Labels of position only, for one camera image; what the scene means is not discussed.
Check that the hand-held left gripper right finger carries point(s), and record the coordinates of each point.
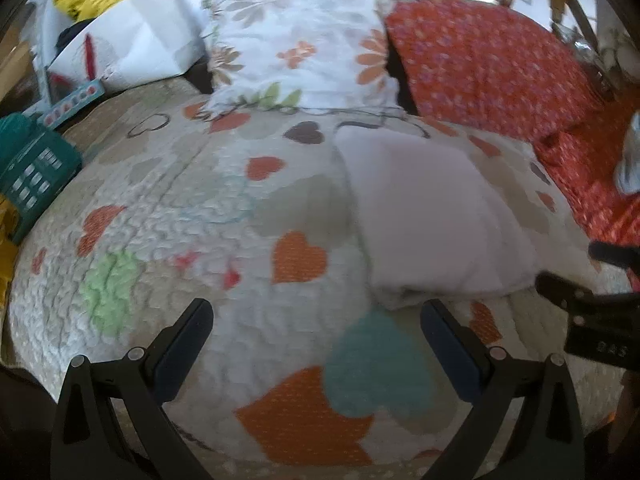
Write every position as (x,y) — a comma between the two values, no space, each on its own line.
(450,355)

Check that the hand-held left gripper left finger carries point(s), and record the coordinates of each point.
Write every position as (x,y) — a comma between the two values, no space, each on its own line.
(185,355)

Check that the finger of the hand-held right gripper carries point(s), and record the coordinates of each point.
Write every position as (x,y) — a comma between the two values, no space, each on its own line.
(615,254)
(555,285)

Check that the red floral sheet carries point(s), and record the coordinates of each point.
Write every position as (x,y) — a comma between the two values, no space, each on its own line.
(585,180)

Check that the white grey cloth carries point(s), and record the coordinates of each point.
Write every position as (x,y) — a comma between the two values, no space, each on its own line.
(629,160)

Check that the heart-patterned quilted blanket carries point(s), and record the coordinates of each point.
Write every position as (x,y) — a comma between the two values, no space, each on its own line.
(200,210)

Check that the yellow cloth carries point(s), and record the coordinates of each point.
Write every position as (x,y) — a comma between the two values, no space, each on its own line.
(6,260)

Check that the green plastic package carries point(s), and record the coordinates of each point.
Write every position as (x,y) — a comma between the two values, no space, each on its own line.
(35,170)

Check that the red floral pillow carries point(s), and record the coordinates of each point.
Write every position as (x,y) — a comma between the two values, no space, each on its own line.
(475,60)

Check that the colourful toy box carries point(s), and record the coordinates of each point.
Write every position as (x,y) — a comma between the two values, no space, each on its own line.
(75,100)

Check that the white plastic bag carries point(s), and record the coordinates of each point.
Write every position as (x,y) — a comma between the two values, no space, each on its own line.
(145,35)

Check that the dark cloth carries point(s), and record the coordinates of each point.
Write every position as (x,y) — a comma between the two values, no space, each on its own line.
(72,35)

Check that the white floral pillow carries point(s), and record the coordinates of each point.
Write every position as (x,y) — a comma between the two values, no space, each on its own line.
(300,35)

